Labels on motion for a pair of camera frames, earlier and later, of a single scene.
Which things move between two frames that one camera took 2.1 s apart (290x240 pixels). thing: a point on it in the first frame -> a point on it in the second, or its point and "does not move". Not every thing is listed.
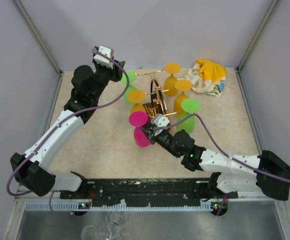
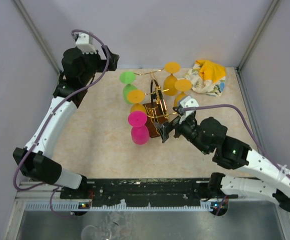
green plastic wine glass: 124,80 does not move
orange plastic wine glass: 136,96 does not move
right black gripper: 151,133 -> 177,126
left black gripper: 116,74 -> 101,62
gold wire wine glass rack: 158,104 does not move
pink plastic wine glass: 138,119 does not move
